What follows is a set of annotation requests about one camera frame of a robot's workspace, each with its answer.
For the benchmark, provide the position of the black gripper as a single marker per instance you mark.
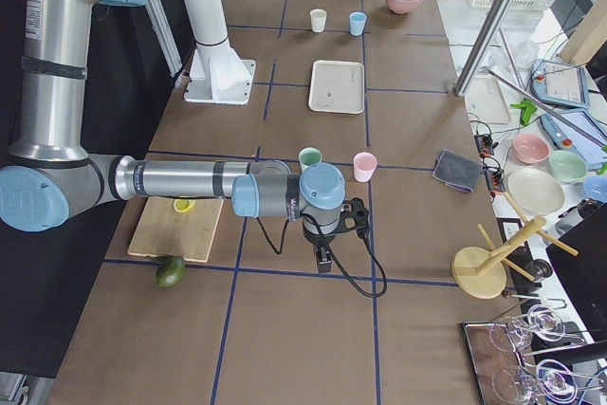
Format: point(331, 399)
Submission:
point(317, 237)

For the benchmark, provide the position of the pink cup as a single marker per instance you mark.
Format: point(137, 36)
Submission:
point(364, 166)

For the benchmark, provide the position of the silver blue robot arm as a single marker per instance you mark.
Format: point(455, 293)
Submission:
point(52, 178)

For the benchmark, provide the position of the cream rabbit tray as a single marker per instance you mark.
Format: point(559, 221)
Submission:
point(337, 87)

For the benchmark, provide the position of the spare cream tray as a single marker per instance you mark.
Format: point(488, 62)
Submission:
point(485, 100)

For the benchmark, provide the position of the green cup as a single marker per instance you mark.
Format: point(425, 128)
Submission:
point(309, 156)

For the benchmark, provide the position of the green avocado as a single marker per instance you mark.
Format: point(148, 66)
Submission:
point(170, 272)

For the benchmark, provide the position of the wooden cup tree stand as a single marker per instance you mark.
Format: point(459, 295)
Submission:
point(481, 272)

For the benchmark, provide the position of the grey folded cloth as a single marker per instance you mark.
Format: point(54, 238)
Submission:
point(457, 172)

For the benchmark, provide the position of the wooden cutting board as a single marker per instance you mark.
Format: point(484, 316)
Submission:
point(162, 231)

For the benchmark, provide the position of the cream plate bowl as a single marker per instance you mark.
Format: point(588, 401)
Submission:
point(535, 191)

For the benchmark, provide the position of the small pink bowl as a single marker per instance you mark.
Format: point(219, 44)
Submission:
point(530, 149)

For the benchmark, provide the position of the wine glass upper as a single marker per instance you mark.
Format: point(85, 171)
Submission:
point(515, 334)

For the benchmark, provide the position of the wine glass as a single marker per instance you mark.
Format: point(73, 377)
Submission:
point(515, 334)
point(548, 380)

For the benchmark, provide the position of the light blue cup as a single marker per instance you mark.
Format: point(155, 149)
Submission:
point(357, 22)

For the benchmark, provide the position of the cream yellow cup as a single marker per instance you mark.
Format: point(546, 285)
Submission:
point(317, 20)

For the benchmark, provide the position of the green clamp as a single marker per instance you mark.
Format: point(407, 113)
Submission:
point(527, 110)

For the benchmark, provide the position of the small green bowl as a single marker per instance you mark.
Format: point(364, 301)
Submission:
point(566, 166)

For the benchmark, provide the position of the wine glass lower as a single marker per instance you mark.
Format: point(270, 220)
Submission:
point(548, 380)

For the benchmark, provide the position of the blue teach pendant lower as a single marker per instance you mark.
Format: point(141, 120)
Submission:
point(587, 140)

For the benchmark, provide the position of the blue teach pendant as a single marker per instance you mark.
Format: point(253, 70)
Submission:
point(559, 84)
point(587, 140)

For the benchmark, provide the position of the small blue bowl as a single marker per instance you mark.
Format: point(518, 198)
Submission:
point(595, 187)

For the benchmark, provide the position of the blue teach pendant upper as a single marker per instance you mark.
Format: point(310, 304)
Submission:
point(559, 84)

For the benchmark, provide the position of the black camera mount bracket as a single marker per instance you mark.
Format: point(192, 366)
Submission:
point(354, 216)

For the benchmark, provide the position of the white pedestal column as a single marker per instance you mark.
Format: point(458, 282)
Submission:
point(217, 74)

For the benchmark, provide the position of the aluminium frame post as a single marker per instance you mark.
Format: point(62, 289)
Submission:
point(493, 20)

